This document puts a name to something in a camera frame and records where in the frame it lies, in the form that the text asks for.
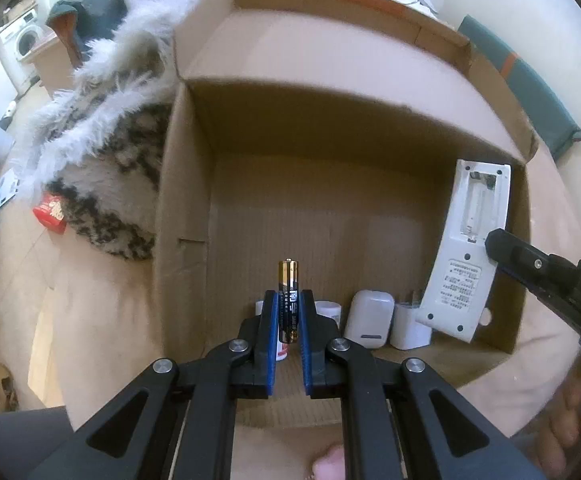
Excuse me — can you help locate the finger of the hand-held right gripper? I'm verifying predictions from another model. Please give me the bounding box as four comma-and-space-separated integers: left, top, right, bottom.
500, 262, 581, 353
485, 228, 581, 306

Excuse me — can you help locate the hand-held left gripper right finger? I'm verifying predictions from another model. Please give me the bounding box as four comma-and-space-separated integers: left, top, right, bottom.
299, 289, 548, 480

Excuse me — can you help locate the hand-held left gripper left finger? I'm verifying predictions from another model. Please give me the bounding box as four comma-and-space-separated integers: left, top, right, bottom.
28, 289, 278, 480

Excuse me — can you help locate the white bottle red label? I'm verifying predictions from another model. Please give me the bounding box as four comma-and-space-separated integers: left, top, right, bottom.
255, 300, 291, 363

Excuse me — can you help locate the small white plastic bottle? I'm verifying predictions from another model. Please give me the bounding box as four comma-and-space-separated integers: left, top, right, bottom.
315, 300, 342, 327

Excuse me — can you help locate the black gold battery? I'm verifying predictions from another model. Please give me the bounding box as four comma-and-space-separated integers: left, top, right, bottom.
277, 258, 301, 345

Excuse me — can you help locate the white earbuds case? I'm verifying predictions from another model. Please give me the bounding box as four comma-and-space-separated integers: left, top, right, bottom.
344, 290, 395, 350

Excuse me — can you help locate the white remote control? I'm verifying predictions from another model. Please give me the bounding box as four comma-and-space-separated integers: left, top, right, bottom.
414, 158, 512, 344

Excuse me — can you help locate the white charger plug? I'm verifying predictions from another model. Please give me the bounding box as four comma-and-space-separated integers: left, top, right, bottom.
389, 289, 433, 351

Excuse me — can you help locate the pink cloud-shaped case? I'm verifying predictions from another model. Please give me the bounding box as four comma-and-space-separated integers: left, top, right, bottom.
311, 444, 347, 480

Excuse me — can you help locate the cardboard box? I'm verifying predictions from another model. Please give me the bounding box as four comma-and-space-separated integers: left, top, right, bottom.
153, 0, 541, 431

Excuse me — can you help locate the person's right hand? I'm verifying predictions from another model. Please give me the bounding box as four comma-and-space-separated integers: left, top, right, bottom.
545, 355, 581, 476

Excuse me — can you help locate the green cushion orange stripe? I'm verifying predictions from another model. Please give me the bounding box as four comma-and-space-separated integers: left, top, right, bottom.
457, 15, 581, 161

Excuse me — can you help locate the fluffy patterned blanket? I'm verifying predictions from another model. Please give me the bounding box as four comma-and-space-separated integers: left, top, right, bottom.
13, 0, 196, 261

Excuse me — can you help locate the red packet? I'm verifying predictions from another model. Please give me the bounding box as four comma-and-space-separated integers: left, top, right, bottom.
33, 192, 68, 233

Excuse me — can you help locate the grey trouser leg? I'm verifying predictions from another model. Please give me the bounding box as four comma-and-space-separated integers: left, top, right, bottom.
0, 407, 76, 480

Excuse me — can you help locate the bathroom scale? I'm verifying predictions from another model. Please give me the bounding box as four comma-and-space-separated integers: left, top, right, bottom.
0, 170, 21, 213

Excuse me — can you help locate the small wooden table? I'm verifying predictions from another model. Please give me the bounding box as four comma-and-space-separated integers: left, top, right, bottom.
23, 27, 78, 93

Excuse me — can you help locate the teal pillow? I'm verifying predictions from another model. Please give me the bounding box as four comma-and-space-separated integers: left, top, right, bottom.
45, 0, 126, 68

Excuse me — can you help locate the white washing machine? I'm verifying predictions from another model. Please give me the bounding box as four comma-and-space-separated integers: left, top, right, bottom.
0, 10, 46, 61

